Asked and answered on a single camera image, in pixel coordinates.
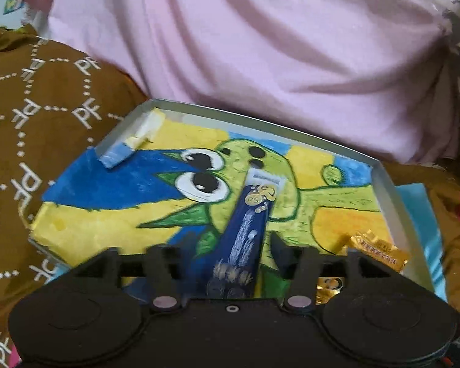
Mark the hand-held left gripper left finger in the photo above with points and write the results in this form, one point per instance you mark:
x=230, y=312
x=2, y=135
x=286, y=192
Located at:
x=165, y=264

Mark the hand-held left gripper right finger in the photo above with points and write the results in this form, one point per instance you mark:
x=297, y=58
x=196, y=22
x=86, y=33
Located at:
x=281, y=255

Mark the dark blue snack packet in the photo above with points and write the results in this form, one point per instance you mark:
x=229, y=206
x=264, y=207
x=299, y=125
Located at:
x=245, y=230

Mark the gold candy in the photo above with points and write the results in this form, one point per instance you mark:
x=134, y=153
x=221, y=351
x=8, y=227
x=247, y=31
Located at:
x=329, y=288
x=379, y=253

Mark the grey tray box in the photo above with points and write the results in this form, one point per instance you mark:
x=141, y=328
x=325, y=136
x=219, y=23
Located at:
x=402, y=230

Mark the colourful patchwork blanket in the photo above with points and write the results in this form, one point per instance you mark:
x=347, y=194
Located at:
x=421, y=207

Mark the brown patterned pillow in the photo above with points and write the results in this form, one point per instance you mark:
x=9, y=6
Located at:
x=42, y=122

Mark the pink cloth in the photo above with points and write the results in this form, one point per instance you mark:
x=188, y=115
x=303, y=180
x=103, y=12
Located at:
x=253, y=46

